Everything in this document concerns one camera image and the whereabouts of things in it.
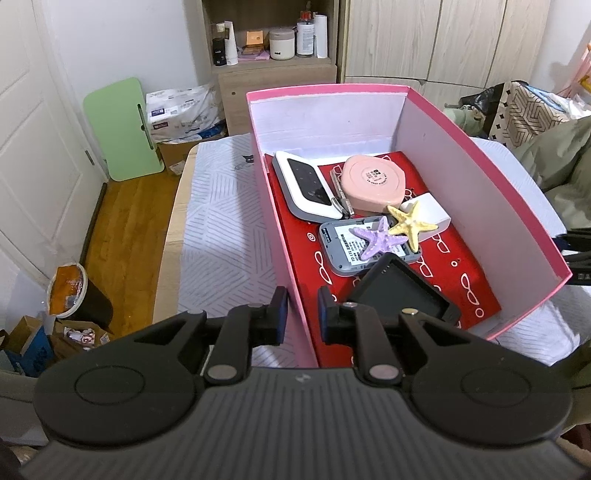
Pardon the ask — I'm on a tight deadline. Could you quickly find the black battery cover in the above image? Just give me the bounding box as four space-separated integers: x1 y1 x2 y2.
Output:
346 253 461 326

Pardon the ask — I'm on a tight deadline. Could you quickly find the grey router back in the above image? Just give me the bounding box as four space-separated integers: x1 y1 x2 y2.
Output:
318 215 421 277

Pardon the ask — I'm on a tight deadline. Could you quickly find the purple starfish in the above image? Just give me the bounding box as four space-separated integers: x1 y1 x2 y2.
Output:
349 216 409 261

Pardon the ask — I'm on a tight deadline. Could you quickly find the yellow starfish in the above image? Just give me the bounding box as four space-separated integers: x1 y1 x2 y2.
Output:
388 202 438 253

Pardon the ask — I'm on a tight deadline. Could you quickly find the silver nail clipper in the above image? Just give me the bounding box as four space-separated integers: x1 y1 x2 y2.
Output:
329 166 355 218

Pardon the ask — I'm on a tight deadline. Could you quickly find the white rectangular block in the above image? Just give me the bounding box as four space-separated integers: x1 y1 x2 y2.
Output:
400 193 451 242

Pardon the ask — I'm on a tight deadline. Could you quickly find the pink round case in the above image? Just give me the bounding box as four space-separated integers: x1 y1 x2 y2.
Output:
341 155 406 214

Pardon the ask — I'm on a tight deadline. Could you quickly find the white pocket wifi router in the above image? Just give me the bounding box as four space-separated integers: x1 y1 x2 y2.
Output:
273 151 344 224

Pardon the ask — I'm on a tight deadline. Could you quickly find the pink storage box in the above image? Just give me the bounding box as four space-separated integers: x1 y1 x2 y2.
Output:
246 84 571 367

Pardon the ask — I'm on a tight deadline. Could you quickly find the white patterned bed sheet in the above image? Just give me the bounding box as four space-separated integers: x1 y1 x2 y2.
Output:
177 134 590 365

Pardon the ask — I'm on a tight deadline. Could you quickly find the patterned tote bag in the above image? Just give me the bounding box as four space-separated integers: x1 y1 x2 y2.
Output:
488 81 576 150

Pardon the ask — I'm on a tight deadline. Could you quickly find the trash bin with orange bag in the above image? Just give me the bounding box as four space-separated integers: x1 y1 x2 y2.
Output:
47 262 113 331

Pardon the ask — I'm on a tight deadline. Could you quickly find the brown cardboard box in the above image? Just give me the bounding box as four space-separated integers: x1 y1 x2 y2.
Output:
158 133 226 176

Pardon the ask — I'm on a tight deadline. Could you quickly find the white plastic package bundle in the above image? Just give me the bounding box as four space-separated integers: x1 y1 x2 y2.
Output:
145 82 225 143

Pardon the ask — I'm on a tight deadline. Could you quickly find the light wood wardrobe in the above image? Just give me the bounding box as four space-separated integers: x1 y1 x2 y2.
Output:
339 0 550 108

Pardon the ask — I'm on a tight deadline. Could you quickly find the white door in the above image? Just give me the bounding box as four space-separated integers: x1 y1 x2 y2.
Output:
1 1 105 285

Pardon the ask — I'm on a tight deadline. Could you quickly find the wooden shelf cabinet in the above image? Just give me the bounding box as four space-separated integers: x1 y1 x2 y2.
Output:
201 0 339 135

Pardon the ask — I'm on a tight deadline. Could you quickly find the green folding table board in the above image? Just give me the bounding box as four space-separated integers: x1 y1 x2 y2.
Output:
83 77 164 182

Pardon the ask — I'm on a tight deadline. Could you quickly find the white spray bottle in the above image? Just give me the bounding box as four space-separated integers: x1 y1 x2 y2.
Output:
224 20 238 66

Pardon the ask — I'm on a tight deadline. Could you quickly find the white cream jar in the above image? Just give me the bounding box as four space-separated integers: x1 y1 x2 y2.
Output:
269 27 296 61

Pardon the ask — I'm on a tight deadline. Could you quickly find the white bottle on shelf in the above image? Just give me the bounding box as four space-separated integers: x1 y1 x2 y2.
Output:
295 10 315 57

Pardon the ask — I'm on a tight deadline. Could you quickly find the white roll on shelf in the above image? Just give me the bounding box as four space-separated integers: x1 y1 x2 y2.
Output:
314 14 329 59

